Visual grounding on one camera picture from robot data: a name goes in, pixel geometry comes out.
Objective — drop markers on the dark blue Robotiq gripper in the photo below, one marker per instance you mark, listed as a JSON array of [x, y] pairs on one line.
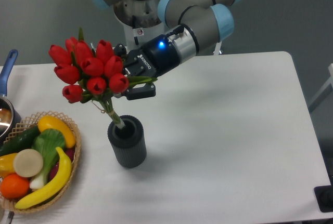
[[153, 59]]

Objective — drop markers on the red tulip bouquet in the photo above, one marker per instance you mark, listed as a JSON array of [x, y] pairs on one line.
[[93, 74]]

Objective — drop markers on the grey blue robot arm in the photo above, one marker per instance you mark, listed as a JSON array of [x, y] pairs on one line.
[[162, 34]]

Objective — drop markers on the dark grey ribbed vase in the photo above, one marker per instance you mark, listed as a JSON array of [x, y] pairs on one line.
[[128, 143]]

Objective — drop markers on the dark red vegetable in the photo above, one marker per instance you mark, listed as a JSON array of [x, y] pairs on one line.
[[70, 153]]

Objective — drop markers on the green bok choy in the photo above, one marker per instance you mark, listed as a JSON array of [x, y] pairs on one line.
[[46, 143]]

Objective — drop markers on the woven wicker basket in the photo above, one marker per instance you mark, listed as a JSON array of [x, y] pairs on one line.
[[27, 123]]

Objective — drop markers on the yellow banana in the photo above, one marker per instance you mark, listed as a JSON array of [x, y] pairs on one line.
[[52, 187]]

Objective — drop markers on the green cucumber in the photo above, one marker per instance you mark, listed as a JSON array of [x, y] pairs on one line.
[[23, 140]]

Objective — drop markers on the beige round disc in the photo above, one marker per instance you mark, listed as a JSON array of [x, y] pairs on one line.
[[28, 163]]

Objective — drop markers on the yellow bell pepper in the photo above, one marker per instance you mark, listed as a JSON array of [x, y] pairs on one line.
[[7, 164]]

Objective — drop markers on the orange fruit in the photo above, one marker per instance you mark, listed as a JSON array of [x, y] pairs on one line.
[[14, 186]]

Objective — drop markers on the black device at table edge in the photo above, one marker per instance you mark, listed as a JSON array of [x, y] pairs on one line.
[[324, 198]]

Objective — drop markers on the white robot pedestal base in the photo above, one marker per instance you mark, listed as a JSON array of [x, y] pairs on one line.
[[190, 25]]

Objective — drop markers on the blue handled saucepan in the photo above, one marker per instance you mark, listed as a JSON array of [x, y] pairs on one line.
[[9, 116]]

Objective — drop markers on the white frame at right edge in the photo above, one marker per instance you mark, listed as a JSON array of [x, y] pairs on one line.
[[324, 91]]

